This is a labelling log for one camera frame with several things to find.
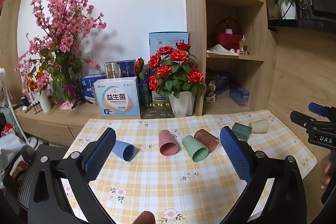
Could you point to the beige cup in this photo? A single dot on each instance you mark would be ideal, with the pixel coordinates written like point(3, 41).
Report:
point(260, 125)

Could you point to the yellow checked floral tablecloth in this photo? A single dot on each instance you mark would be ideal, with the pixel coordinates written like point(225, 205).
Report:
point(162, 182)

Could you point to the folded white cloth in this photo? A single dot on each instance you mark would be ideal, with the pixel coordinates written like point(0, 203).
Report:
point(218, 49)

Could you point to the black speckled shelf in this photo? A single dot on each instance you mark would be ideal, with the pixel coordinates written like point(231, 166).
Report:
point(302, 25)

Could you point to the pink blossom bouquet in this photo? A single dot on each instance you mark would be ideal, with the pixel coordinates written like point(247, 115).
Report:
point(60, 37)

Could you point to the green cup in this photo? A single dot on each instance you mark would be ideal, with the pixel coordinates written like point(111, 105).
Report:
point(195, 151)

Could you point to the pink crumpled cloth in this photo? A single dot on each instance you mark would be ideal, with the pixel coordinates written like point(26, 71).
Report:
point(68, 106)

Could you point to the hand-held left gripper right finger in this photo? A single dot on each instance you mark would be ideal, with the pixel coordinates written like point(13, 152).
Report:
point(236, 155)

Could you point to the dark blue slim box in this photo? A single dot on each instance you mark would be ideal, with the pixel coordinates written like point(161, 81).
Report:
point(143, 92)

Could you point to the white and blue carton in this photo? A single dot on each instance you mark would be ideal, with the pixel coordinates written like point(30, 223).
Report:
point(118, 98)

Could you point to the white wall socket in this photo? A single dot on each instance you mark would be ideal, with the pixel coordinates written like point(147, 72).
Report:
point(89, 55)

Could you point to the red rose plant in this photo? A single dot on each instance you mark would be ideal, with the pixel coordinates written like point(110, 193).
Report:
point(174, 69)

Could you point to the purple small box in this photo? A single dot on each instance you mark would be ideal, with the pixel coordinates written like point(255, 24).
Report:
point(239, 95)

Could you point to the black appliance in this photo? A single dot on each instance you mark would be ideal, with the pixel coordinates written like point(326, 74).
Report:
point(316, 2)

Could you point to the white slim vase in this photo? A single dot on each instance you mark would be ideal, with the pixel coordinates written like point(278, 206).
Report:
point(45, 102)

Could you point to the blue cup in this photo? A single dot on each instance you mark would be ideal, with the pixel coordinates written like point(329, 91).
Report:
point(124, 151)

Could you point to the white plastic bag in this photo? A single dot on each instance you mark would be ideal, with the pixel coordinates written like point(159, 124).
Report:
point(11, 144)

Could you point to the gold patterned tray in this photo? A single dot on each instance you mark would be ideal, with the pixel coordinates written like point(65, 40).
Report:
point(156, 109)

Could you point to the white power strip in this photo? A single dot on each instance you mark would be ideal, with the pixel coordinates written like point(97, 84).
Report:
point(2, 75)

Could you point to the dark teal cup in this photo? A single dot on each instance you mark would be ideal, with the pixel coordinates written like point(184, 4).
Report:
point(242, 131)

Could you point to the wooden sideboard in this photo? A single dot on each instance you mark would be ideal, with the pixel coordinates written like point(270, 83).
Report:
point(52, 121)

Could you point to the pink cup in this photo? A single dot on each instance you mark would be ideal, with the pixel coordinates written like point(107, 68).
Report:
point(168, 145)

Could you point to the brown cup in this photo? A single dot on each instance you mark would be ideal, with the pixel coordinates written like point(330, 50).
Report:
point(207, 140)

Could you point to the gold and navy box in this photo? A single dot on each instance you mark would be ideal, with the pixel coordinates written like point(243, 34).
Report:
point(120, 69)

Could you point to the blue and white box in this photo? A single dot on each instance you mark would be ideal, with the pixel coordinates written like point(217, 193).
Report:
point(88, 87)

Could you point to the dark blue printed tin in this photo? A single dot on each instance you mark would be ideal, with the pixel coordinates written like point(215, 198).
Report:
point(218, 85)

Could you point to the pale blue tall box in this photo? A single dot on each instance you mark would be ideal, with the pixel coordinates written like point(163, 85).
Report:
point(165, 39)

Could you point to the person's left hand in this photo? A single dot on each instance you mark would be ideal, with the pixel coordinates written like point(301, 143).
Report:
point(145, 218)

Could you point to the row of small brown bottles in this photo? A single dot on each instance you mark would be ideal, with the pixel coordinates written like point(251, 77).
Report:
point(35, 106)

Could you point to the clear perfume bottle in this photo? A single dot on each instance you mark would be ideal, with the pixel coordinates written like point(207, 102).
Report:
point(243, 46)

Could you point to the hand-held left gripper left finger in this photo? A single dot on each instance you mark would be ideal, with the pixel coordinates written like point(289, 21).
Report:
point(101, 151)

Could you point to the person's right hand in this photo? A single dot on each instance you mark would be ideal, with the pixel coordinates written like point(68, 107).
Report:
point(328, 171)

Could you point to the white round coaster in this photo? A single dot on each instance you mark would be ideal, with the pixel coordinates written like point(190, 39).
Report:
point(222, 149)

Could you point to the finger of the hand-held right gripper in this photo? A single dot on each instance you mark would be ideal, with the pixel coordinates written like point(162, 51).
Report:
point(302, 120)
point(317, 108)

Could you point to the white faceted flower pot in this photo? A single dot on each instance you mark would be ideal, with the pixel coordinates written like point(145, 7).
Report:
point(181, 104)

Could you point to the wooden shelf unit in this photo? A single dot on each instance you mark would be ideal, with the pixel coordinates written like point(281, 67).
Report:
point(195, 29)

